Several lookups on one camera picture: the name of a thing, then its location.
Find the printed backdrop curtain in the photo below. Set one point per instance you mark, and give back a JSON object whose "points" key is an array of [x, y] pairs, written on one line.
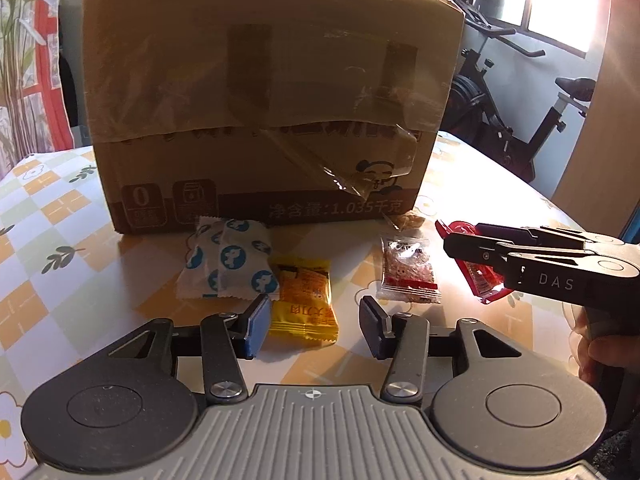
{"points": [[33, 114]]}

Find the clear red jerky packet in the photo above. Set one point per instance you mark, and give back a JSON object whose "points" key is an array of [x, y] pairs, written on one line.
{"points": [[407, 273]]}

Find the black exercise bike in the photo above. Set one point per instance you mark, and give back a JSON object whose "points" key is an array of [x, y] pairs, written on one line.
{"points": [[488, 114]]}

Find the checkered floral tablecloth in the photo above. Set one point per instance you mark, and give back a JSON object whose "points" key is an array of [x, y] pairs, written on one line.
{"points": [[70, 284]]}

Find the red snack packet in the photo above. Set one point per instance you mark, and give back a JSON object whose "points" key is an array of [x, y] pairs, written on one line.
{"points": [[485, 283]]}

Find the yellow small snack packet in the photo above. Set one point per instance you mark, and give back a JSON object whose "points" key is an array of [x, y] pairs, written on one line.
{"points": [[304, 309]]}

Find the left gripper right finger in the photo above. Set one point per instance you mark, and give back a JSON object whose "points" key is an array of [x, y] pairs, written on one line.
{"points": [[403, 339]]}

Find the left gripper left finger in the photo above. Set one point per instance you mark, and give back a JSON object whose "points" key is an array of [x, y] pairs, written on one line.
{"points": [[227, 338]]}

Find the brown cardboard box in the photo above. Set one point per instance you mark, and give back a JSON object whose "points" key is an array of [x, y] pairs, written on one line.
{"points": [[282, 111]]}

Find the white blue candy packet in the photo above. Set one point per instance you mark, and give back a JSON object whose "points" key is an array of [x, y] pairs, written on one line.
{"points": [[244, 270], [199, 277]]}

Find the person right hand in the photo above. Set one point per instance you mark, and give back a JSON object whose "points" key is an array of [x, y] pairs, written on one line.
{"points": [[616, 351]]}

